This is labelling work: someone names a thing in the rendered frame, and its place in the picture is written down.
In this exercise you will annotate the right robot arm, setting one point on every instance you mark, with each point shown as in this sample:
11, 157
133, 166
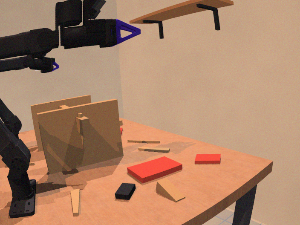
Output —
15, 154

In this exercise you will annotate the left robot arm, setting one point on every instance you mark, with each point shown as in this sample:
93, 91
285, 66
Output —
10, 120

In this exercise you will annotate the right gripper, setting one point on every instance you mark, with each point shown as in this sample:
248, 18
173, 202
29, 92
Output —
112, 36

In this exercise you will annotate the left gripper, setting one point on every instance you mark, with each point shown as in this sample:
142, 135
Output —
49, 67

